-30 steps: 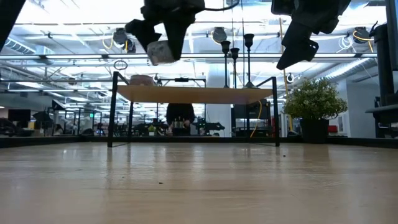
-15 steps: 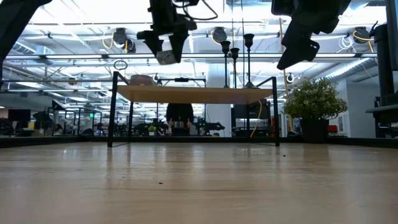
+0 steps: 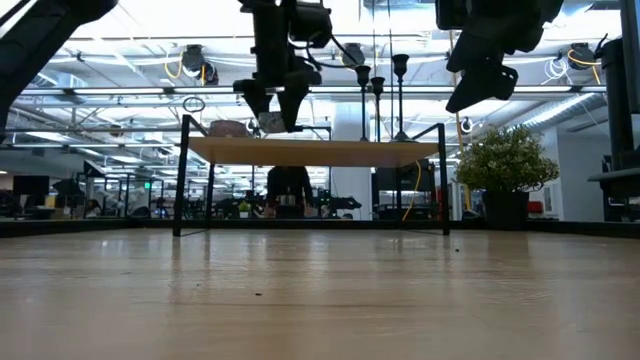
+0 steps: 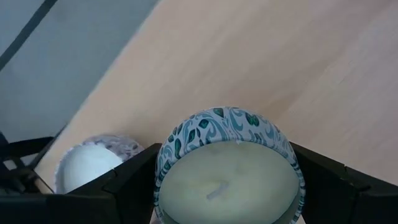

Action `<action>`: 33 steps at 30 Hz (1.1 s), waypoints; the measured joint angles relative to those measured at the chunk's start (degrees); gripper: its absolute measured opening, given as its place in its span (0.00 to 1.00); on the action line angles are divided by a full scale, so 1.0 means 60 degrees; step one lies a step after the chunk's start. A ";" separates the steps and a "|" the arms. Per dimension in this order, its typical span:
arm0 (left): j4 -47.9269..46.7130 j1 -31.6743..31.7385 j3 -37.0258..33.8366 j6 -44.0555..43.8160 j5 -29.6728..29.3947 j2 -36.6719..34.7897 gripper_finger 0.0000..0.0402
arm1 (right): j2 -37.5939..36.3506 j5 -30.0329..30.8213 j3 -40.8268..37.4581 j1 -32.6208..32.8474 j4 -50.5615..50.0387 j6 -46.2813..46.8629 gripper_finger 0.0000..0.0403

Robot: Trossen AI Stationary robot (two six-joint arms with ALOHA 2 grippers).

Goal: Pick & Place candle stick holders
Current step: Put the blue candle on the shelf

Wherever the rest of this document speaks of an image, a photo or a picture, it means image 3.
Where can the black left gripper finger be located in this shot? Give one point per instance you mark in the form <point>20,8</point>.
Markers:
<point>260,102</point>
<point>292,105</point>

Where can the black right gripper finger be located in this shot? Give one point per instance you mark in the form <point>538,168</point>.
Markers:
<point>485,87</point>
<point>477,52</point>

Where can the black candle stick holder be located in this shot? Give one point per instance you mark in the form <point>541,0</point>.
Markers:
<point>377,85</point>
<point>400,62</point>
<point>363,74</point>

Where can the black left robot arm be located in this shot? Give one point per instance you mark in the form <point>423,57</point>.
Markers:
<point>40,35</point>

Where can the wooden shelf with black legs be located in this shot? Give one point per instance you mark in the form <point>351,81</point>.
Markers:
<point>310,152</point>

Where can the potted plant with white flowers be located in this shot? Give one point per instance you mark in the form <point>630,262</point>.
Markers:
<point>505,160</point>

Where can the person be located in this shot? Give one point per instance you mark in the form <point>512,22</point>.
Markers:
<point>290,182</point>

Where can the dark grey side desk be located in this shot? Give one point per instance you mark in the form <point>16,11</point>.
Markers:
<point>620,182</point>

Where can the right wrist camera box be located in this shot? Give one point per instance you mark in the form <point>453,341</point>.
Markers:
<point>451,14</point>

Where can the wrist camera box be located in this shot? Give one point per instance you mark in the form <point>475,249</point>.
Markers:
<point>451,14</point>
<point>312,22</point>

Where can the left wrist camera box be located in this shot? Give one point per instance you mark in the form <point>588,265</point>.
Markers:
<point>312,22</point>

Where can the black aluminium rig frame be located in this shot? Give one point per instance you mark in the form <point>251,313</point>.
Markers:
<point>100,227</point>

